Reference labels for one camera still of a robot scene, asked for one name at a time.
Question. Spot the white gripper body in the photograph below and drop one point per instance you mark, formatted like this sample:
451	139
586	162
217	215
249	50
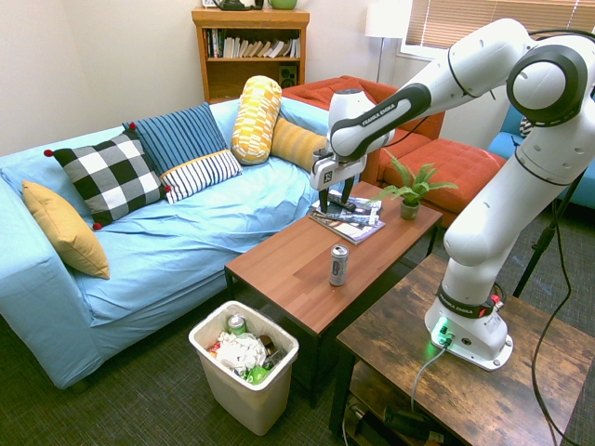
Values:
335	171

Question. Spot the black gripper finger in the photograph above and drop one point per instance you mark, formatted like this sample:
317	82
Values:
348	191
323	200

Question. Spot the silver drink can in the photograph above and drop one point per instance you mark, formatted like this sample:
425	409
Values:
338	267

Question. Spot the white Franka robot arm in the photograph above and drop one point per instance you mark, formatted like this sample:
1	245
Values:
488	223

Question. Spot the green soda can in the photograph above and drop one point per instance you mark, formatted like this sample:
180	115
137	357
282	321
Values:
236	324

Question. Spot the cream plastic trash bin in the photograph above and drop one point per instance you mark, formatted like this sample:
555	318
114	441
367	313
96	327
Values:
246	404

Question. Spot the black remote control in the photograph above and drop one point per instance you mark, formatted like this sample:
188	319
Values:
346	203

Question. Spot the dark cover magazine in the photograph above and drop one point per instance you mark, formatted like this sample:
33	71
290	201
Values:
367	209

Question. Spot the stack of magazines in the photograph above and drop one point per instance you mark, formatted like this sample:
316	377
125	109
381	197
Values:
358	232

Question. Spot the mustard ribbed pillow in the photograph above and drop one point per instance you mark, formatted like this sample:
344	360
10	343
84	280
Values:
295	141

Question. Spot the potted green fern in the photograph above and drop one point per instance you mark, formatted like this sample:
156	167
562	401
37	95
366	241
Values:
411	195

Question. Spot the reddish wood coffee table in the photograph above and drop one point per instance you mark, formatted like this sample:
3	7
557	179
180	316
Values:
297	274

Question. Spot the orange armchair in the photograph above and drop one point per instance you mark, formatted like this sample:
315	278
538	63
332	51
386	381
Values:
316	95

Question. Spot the yellow patterned bolster pillow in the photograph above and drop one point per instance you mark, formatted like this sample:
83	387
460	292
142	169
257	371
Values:
255	121

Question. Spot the small black speaker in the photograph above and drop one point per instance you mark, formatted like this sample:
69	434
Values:
288	76

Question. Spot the orange ottoman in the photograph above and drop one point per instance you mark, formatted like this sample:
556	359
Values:
455	162

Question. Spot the row of books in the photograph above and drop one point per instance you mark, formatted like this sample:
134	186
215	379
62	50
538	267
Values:
260	48

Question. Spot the light blue sofa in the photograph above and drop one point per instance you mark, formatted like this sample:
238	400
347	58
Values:
186	251

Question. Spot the blue striped pillow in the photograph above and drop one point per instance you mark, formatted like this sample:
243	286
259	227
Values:
186	144

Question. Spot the white floor lamp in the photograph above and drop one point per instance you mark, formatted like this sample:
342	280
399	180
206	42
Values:
383	21

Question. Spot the crumpled white paper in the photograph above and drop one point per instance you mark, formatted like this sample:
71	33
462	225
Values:
239	350

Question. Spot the wooden bookshelf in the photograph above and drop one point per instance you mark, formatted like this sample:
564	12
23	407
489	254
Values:
251	18

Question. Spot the green bowl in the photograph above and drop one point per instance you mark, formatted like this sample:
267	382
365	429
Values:
282	3

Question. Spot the green crumpled wrapper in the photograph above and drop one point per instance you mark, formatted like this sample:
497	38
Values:
256	374

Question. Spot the black white shelf ornament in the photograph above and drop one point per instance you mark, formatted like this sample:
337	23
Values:
232	3

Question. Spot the wooden window blinds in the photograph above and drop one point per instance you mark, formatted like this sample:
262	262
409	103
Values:
488	23

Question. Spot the black white checkered pillow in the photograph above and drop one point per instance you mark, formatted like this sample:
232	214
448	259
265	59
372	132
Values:
111	176

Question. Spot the blue chair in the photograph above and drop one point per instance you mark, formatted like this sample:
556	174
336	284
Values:
581	190

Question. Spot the black power strip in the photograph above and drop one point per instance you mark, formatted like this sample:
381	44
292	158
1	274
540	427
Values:
409	420

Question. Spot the rustic dark wood table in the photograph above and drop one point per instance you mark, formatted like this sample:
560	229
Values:
488	399

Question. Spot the plain mustard pillow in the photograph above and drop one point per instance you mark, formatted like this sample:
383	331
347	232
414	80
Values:
65	232

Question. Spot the black camera tripod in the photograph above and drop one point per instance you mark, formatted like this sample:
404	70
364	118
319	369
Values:
541	241

